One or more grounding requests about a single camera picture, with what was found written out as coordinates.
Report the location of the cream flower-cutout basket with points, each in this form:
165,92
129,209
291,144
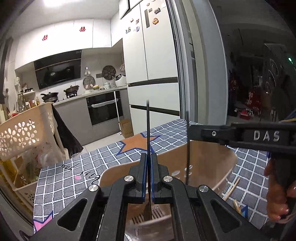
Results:
27,130

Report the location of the yellow patterned wooden chopstick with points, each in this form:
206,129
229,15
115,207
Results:
237,207

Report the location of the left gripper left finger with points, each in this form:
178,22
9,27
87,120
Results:
141,178

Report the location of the black built-in oven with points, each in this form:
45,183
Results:
104,107

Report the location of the black cloth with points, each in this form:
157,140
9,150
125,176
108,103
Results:
68,140

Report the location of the beige plastic utensil holder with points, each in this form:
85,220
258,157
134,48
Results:
202,164

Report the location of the black wok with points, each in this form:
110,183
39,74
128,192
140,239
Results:
50,97

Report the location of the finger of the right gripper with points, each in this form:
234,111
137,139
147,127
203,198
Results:
195,132

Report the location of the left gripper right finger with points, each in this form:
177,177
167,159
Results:
155,179

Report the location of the white refrigerator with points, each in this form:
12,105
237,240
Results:
150,63

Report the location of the grey checked tablecloth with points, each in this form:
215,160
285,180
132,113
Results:
58,185

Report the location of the cardboard box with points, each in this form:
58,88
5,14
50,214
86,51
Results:
126,128

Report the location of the brown lidded pot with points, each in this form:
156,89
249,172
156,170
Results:
71,91

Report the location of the right hand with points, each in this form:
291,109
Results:
276,195

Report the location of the plain wooden chopstick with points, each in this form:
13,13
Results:
227,195

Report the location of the thin black chopstick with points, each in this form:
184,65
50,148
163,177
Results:
188,148
148,210

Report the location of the round plate on wall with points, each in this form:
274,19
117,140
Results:
88,82

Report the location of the black range hood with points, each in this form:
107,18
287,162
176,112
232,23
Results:
58,68

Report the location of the white upper cabinets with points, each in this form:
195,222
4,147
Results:
66,36

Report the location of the round patterned pan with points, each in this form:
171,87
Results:
108,72

